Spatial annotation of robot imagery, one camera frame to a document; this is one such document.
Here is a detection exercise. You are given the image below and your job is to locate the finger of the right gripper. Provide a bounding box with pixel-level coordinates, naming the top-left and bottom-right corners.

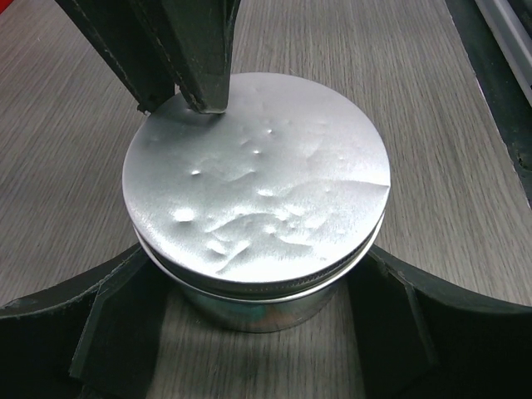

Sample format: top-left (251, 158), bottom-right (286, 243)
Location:
top-left (57, 0), bottom-right (175, 113)
top-left (131, 0), bottom-right (240, 114)

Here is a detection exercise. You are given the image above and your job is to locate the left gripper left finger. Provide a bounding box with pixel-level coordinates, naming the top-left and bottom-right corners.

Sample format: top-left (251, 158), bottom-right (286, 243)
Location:
top-left (1, 244), bottom-right (170, 398)

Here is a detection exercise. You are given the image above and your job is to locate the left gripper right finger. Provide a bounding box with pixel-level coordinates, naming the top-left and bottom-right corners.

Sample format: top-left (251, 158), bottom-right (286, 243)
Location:
top-left (347, 246), bottom-right (531, 398)

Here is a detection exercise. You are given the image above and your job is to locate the clear plastic cup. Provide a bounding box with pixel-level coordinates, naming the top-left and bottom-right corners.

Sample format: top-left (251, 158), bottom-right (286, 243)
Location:
top-left (180, 283), bottom-right (338, 333)

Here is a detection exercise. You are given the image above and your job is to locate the white round lid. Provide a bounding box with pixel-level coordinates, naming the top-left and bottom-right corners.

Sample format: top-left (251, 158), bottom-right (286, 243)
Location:
top-left (122, 72), bottom-right (391, 302)

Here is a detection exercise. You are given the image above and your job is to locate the red candy box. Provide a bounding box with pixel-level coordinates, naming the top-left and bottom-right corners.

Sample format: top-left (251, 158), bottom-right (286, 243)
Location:
top-left (0, 0), bottom-right (13, 13)

